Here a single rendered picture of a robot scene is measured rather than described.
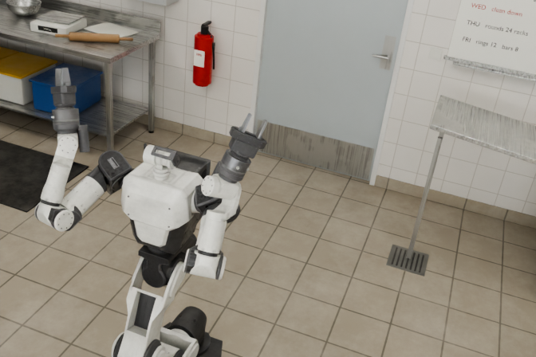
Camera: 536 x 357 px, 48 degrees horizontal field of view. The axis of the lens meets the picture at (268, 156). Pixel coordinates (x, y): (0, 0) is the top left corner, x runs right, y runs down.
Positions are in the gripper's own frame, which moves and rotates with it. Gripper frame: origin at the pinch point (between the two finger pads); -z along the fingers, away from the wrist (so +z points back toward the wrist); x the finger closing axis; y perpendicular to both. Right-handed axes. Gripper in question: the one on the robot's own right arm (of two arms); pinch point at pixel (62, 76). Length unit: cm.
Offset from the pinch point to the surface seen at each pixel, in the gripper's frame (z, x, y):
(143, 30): -43, -237, -164
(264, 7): -51, -148, -217
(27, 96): 5, -300, -89
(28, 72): -14, -295, -90
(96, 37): -35, -224, -117
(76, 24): -48, -251, -115
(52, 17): -54, -262, -100
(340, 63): -7, -111, -256
